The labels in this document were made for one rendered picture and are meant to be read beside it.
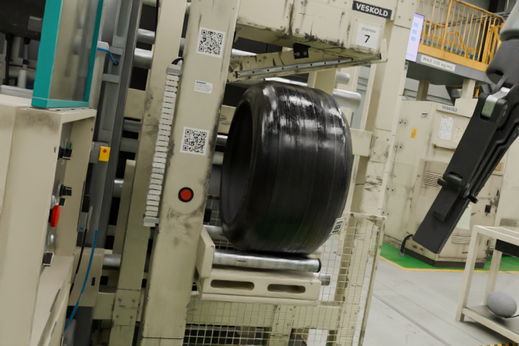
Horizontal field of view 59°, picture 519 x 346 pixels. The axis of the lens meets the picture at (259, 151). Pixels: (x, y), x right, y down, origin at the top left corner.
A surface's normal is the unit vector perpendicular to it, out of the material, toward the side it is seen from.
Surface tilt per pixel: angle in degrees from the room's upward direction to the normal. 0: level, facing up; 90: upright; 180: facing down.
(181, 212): 90
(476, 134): 94
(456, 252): 90
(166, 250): 90
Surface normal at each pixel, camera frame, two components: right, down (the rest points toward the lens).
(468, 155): -0.66, 0.00
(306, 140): 0.30, -0.29
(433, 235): -0.57, -0.21
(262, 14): 0.26, 0.10
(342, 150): 0.54, -0.22
